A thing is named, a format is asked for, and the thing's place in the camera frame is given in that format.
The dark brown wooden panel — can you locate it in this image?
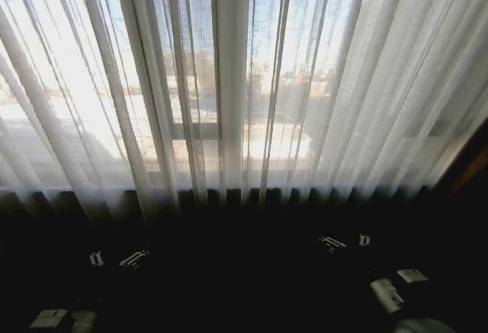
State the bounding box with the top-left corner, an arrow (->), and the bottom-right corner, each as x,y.
438,117 -> 488,197

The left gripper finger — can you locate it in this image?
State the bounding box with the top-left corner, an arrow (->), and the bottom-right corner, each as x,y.
117,247 -> 151,272
88,248 -> 104,270

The white window frame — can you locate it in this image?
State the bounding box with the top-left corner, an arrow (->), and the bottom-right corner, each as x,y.
167,0 -> 249,181

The sheer white curtain panel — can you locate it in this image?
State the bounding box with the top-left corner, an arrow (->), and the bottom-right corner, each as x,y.
0,0 -> 230,231
213,0 -> 488,212

